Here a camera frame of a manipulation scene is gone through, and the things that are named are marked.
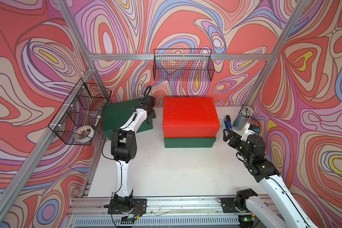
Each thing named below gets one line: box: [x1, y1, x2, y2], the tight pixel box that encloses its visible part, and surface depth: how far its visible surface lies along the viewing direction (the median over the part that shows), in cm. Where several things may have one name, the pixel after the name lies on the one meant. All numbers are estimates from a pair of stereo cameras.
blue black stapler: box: [223, 114, 233, 131], surface depth 107 cm
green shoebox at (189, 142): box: [163, 137, 217, 149], surface depth 92 cm
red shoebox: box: [162, 96, 221, 139], surface depth 85 cm
